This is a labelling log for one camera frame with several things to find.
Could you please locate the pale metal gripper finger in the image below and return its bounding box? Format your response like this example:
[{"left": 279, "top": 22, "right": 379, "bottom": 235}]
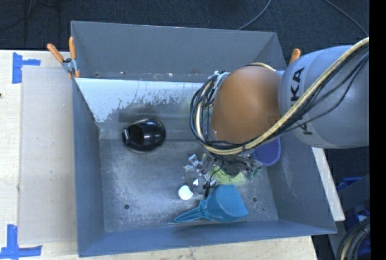
[
  {"left": 183, "top": 154, "right": 201, "bottom": 179},
  {"left": 191, "top": 171, "right": 218, "bottom": 195}
]

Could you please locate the yellow-green sponge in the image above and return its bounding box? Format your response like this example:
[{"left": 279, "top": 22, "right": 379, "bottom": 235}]
[{"left": 201, "top": 153, "right": 246, "bottom": 186}]

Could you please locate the white round cap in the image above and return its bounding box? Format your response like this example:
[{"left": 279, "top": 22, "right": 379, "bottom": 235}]
[{"left": 177, "top": 185, "right": 194, "bottom": 201}]

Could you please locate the blue plastic scoop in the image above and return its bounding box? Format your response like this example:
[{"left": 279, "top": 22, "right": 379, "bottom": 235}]
[{"left": 173, "top": 184, "right": 250, "bottom": 224}]

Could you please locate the grey metal bin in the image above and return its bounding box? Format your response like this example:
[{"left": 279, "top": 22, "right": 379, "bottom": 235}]
[{"left": 70, "top": 20, "right": 338, "bottom": 258}]

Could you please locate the purple cup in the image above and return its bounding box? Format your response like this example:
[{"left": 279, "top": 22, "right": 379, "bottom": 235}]
[{"left": 250, "top": 137, "right": 282, "bottom": 167}]

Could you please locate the black round cup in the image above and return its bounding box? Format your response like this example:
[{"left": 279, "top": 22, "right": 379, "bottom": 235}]
[{"left": 121, "top": 118, "right": 166, "bottom": 151}]

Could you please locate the pale flat board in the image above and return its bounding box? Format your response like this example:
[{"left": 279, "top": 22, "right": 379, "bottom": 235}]
[{"left": 17, "top": 65, "right": 77, "bottom": 246}]

